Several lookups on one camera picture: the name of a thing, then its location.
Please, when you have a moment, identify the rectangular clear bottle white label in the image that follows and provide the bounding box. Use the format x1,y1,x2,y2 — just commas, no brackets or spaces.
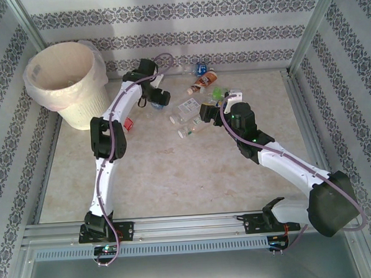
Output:
176,97,204,117

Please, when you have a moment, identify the green label plastic bottle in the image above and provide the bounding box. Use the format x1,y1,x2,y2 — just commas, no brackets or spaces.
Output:
209,85,234,100

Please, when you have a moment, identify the clear plastic bottle white cap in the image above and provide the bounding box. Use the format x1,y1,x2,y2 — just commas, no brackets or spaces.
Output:
177,124,211,139

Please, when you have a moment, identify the small clear bottle white cap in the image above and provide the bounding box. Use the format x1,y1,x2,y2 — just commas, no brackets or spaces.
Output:
168,113,193,126

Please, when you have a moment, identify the brown label bottle white cap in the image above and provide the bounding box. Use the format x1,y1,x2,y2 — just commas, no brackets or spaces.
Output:
185,69,220,95

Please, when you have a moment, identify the red label bottle red cap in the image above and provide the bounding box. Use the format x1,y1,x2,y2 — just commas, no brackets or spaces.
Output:
121,111,142,131

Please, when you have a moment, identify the translucent plastic bin liner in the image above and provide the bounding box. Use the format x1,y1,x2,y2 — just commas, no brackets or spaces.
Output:
21,38,111,113

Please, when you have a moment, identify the cream plastic waste bin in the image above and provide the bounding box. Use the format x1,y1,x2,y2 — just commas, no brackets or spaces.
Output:
21,39,111,134

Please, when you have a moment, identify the clear bottle blue label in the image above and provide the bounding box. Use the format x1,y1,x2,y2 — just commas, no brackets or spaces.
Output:
181,62,208,78

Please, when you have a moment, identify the right controller board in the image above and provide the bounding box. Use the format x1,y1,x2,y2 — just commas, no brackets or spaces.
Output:
267,234,291,253

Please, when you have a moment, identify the controller board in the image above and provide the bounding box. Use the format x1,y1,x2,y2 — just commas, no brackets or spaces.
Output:
267,234,291,253
93,244,121,256

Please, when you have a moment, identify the grey metal front panel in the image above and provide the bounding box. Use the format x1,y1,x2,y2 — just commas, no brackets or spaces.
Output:
23,243,364,278

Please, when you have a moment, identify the left controller board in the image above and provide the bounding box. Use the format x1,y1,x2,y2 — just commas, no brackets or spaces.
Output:
93,244,121,256

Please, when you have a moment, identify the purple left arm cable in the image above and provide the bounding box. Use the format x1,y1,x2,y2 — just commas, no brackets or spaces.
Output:
86,52,185,269

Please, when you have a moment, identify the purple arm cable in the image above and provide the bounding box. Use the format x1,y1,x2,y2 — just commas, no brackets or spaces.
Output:
219,86,369,256
86,52,185,269

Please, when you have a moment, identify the aluminium back rail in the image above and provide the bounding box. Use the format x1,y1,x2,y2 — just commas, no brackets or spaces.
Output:
107,66,291,84

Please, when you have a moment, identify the aluminium side rail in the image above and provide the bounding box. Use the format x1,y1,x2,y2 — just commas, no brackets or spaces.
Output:
27,114,68,225
280,67,345,209

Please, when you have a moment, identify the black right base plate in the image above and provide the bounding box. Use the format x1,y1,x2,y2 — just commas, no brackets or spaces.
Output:
241,210,303,236

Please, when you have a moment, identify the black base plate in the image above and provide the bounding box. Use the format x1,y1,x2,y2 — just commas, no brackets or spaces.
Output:
241,210,303,236
77,221,136,245

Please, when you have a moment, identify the aluminium front rail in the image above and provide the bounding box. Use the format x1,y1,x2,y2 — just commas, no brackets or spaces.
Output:
21,207,357,248

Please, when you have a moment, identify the aluminium frame post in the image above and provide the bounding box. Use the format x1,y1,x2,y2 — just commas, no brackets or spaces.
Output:
283,0,347,76
5,0,50,54

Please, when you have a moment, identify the grey slotted cable duct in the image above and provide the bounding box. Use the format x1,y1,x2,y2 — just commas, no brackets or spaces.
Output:
33,236,270,262

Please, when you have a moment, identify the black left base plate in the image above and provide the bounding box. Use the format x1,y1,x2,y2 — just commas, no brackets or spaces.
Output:
77,221,136,245

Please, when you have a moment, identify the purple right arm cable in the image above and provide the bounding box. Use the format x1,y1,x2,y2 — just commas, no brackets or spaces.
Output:
219,86,369,256

